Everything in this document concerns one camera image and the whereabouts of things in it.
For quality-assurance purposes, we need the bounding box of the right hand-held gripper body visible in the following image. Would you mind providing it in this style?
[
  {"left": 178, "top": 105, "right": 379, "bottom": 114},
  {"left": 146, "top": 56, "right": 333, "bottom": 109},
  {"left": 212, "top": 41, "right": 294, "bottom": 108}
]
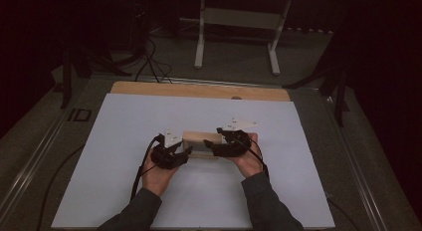
[{"left": 212, "top": 117, "right": 259, "bottom": 158}]

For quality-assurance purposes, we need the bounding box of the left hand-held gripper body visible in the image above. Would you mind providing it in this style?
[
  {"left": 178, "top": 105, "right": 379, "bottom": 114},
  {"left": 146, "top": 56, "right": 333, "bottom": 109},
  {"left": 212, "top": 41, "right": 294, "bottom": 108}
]
[{"left": 150, "top": 128, "right": 184, "bottom": 171}]

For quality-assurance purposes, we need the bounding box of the wooden block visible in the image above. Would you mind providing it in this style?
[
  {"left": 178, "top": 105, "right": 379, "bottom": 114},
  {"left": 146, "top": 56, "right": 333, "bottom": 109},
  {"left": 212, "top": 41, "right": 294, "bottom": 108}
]
[{"left": 181, "top": 130, "right": 224, "bottom": 160}]

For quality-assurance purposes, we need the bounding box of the person's right hand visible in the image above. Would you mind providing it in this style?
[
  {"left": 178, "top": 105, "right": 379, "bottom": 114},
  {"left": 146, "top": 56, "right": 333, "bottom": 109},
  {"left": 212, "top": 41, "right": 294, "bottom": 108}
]
[{"left": 230, "top": 132, "right": 266, "bottom": 179}]

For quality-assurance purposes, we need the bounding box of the person's left hand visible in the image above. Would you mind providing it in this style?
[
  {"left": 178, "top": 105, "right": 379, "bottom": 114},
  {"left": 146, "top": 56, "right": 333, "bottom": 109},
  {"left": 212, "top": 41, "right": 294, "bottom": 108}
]
[{"left": 141, "top": 155, "right": 181, "bottom": 198}]

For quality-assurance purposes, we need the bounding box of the white table mat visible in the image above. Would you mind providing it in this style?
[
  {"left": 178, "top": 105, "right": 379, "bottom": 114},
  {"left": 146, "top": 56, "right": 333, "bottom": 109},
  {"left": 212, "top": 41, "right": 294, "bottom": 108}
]
[{"left": 51, "top": 93, "right": 336, "bottom": 231}]

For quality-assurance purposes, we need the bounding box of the black floor socket box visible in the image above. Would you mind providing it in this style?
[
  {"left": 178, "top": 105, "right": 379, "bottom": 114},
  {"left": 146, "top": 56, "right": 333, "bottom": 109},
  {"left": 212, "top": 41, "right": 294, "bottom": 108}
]
[{"left": 67, "top": 108, "right": 93, "bottom": 122}]

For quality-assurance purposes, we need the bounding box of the black tripod stand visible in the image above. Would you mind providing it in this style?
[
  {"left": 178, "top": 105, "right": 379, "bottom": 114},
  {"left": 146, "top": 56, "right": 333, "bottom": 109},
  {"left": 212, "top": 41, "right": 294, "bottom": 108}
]
[
  {"left": 59, "top": 43, "right": 133, "bottom": 110},
  {"left": 283, "top": 56, "right": 352, "bottom": 128}
]

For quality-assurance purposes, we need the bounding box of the dark equipment with red light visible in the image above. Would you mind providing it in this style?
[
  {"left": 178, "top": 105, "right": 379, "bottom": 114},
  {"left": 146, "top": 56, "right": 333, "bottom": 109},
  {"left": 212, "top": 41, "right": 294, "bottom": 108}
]
[{"left": 130, "top": 0, "right": 151, "bottom": 61}]

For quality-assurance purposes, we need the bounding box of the right hand-held gripper cable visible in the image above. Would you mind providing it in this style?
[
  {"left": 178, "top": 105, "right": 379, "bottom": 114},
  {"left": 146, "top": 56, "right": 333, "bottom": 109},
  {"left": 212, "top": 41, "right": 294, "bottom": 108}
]
[{"left": 232, "top": 136, "right": 271, "bottom": 181}]

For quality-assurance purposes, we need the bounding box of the hand-held gripper cable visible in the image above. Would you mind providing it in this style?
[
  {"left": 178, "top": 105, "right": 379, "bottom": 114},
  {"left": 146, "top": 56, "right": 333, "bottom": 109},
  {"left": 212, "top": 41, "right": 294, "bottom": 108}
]
[
  {"left": 232, "top": 136, "right": 271, "bottom": 181},
  {"left": 129, "top": 133, "right": 166, "bottom": 202}
]

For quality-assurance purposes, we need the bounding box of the left hand-held gripper cable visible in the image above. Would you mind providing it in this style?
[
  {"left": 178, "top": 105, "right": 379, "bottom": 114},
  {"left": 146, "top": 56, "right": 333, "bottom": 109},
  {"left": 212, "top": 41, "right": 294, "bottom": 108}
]
[{"left": 129, "top": 133, "right": 166, "bottom": 202}]

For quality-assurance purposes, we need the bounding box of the metal floor rail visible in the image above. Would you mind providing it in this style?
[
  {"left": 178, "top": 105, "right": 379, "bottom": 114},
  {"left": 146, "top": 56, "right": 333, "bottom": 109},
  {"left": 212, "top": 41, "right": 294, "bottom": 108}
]
[
  {"left": 89, "top": 73, "right": 320, "bottom": 92},
  {"left": 317, "top": 87, "right": 390, "bottom": 231},
  {"left": 0, "top": 81, "right": 88, "bottom": 223}
]

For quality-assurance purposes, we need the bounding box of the bundle of black cables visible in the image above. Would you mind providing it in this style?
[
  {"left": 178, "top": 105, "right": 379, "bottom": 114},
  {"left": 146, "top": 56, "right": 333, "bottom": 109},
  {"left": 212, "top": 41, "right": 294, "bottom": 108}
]
[{"left": 133, "top": 37, "right": 174, "bottom": 85}]

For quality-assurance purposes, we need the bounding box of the black floor cable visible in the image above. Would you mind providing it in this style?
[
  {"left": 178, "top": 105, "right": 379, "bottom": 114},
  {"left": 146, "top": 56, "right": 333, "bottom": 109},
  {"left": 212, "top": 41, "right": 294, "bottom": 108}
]
[
  {"left": 325, "top": 196, "right": 362, "bottom": 231},
  {"left": 35, "top": 143, "right": 87, "bottom": 231}
]

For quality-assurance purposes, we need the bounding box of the white metal table frame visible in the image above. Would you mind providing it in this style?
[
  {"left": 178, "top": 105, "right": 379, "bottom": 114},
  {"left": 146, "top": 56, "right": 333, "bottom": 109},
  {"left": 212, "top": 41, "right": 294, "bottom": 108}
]
[{"left": 193, "top": 0, "right": 294, "bottom": 77}]

